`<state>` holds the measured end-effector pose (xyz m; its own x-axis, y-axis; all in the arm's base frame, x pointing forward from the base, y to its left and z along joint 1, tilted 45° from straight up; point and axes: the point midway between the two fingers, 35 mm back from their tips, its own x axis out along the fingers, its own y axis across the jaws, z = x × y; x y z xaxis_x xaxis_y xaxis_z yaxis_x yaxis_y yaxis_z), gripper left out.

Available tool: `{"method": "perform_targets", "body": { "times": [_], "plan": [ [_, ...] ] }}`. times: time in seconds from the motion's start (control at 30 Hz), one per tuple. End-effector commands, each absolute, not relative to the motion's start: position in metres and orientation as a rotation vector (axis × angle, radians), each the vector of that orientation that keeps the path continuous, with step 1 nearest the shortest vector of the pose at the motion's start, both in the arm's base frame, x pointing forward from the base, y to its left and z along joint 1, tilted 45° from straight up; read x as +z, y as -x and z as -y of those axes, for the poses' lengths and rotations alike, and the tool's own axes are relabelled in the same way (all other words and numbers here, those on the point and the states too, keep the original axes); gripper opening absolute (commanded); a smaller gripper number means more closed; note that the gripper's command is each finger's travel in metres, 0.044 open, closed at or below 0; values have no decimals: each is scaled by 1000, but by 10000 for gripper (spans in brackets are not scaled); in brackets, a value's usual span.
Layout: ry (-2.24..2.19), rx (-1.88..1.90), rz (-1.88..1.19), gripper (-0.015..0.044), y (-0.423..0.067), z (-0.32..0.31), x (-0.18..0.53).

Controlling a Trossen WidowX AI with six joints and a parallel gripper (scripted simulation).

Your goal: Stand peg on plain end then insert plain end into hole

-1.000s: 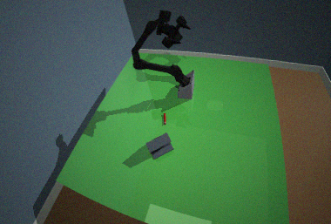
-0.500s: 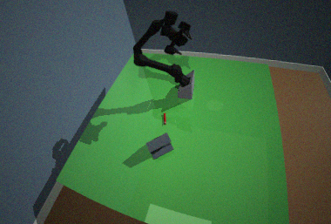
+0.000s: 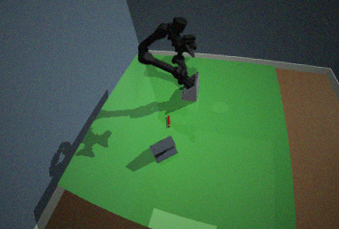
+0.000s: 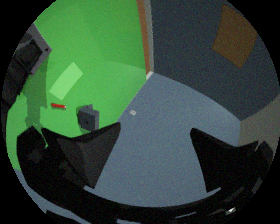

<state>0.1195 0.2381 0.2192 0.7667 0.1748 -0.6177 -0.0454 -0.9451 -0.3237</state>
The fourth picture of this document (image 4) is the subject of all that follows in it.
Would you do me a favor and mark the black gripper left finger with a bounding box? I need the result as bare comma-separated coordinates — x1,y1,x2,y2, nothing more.
41,122,121,189

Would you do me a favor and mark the dark grey square panel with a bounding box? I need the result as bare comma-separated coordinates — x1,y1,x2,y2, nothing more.
79,104,100,132

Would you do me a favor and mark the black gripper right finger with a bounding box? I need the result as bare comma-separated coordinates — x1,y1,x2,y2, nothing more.
190,128,259,193

